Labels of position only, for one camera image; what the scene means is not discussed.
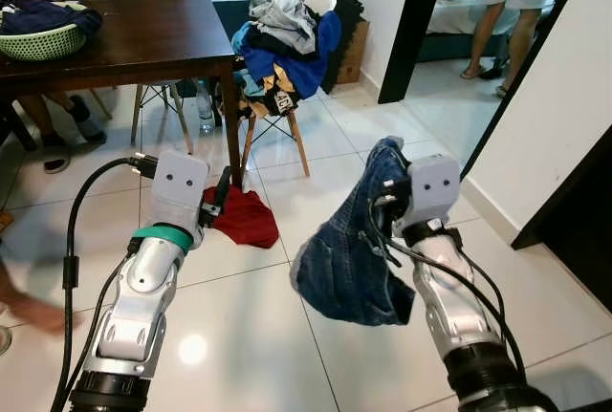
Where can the blue denim shorts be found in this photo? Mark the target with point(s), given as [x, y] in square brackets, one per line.
[344, 259]

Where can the red garment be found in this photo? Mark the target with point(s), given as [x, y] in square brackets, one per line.
[247, 221]

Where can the clear plastic bottle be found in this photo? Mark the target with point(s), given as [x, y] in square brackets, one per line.
[206, 116]

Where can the black yellow print garment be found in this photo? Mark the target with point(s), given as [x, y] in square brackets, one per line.
[273, 97]

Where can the bright blue garment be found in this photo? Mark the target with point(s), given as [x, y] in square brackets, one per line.
[306, 68]

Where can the teal bed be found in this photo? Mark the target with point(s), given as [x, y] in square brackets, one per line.
[449, 44]

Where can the dark wooden table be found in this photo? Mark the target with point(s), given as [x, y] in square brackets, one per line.
[143, 34]

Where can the black cabinet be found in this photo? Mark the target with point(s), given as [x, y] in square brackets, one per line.
[583, 230]

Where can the grey garment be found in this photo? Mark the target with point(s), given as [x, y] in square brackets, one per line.
[287, 20]

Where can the person bare leg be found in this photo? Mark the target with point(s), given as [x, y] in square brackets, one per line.
[33, 312]

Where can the black foam mat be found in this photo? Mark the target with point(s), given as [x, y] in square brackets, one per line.
[349, 6]

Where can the white wooden-legged chair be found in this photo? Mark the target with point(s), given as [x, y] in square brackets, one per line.
[320, 1]

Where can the light green laundry basket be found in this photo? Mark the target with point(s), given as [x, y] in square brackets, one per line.
[43, 46]

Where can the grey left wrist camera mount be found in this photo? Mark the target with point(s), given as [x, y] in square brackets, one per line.
[179, 192]

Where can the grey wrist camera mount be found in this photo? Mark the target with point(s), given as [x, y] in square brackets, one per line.
[435, 187]
[179, 192]

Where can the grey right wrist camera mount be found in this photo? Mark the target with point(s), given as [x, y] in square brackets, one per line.
[435, 187]

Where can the black door post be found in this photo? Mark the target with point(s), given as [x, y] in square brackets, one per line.
[411, 30]

